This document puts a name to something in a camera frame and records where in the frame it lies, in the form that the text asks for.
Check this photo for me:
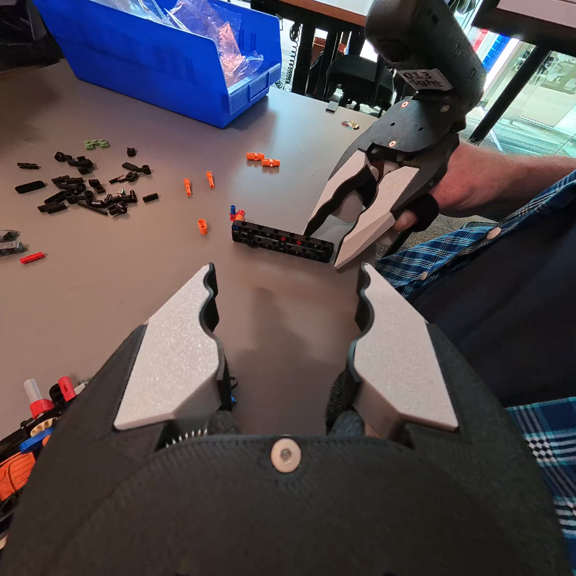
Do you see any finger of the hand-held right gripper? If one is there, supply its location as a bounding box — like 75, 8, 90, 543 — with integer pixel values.
333, 163, 421, 270
303, 148, 380, 237

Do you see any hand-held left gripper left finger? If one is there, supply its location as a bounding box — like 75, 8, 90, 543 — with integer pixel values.
112, 263, 232, 436

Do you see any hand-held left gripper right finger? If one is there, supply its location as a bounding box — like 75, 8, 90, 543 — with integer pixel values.
348, 263, 460, 437

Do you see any black lego frame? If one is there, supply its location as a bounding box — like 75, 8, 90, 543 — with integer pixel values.
231, 205, 336, 264

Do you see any person's right forearm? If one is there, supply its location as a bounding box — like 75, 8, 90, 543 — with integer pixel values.
493, 151, 576, 217

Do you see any lego car chassis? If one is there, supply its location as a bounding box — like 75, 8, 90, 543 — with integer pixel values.
0, 376, 91, 541

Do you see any pile of black lego pieces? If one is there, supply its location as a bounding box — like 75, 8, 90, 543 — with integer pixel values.
15, 146, 160, 217

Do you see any pile of grey lego pieces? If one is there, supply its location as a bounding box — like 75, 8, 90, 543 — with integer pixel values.
0, 229, 25, 257

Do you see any person's right hand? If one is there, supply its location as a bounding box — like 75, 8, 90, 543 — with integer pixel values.
392, 143, 500, 233

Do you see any black office chair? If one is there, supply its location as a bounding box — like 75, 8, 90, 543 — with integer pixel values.
326, 54, 392, 111

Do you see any dark navy t-shirt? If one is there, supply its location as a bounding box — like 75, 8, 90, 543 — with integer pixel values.
412, 216, 576, 408

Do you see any background desk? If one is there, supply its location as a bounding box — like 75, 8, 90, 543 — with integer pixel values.
270, 0, 370, 104

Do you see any blue plastic bin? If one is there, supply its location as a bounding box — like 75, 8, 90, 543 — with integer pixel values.
31, 0, 283, 130

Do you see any coiled black cable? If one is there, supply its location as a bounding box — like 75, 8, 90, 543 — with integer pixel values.
277, 22, 302, 88

